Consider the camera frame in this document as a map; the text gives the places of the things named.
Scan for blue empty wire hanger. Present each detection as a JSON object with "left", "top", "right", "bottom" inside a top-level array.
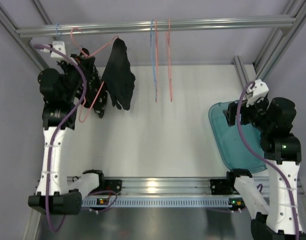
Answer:
[{"left": 149, "top": 19, "right": 158, "bottom": 103}]

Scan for aluminium frame post left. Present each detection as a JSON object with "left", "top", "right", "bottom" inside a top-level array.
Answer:
[{"left": 0, "top": 2, "right": 49, "bottom": 71}]

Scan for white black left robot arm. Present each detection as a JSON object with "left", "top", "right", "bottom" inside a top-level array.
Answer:
[{"left": 28, "top": 54, "right": 105, "bottom": 215}]

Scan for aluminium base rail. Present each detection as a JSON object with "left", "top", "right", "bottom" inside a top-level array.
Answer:
[{"left": 65, "top": 176, "right": 305, "bottom": 198}]

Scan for aluminium hanging rail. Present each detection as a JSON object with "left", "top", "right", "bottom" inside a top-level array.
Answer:
[{"left": 16, "top": 15, "right": 296, "bottom": 39}]

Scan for aluminium frame post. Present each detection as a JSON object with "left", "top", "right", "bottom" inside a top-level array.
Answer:
[
  {"left": 232, "top": 0, "right": 306, "bottom": 86},
  {"left": 0, "top": 2, "right": 49, "bottom": 71}
]

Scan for aluminium frame post right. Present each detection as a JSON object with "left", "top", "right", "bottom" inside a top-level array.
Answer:
[{"left": 232, "top": 0, "right": 306, "bottom": 86}]

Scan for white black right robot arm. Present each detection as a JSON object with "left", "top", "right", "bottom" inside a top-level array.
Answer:
[{"left": 208, "top": 97, "right": 306, "bottom": 240}]

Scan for pink empty wire hanger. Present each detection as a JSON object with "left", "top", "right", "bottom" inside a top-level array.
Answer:
[{"left": 154, "top": 19, "right": 159, "bottom": 78}]

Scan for black trousers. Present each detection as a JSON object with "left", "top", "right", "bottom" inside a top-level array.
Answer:
[{"left": 102, "top": 38, "right": 136, "bottom": 111}]

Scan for black white patterned garment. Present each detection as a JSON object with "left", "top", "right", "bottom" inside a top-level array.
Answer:
[{"left": 57, "top": 48, "right": 108, "bottom": 118}]

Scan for teal plastic bin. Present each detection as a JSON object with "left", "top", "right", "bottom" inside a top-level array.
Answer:
[{"left": 208, "top": 102, "right": 267, "bottom": 174}]

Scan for pink wire hanger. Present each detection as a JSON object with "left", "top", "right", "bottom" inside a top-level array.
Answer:
[
  {"left": 70, "top": 27, "right": 119, "bottom": 123},
  {"left": 154, "top": 19, "right": 159, "bottom": 78}
]

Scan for perforated grey cable duct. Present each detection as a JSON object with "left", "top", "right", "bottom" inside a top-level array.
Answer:
[{"left": 82, "top": 197, "right": 245, "bottom": 209}]

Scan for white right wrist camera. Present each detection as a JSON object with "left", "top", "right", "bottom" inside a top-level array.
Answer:
[{"left": 246, "top": 79, "right": 269, "bottom": 107}]

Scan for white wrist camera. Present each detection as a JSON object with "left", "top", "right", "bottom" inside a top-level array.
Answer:
[
  {"left": 40, "top": 40, "right": 67, "bottom": 61},
  {"left": 246, "top": 79, "right": 269, "bottom": 107}
]

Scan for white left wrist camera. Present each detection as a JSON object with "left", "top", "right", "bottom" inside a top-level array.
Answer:
[{"left": 40, "top": 40, "right": 67, "bottom": 61}]

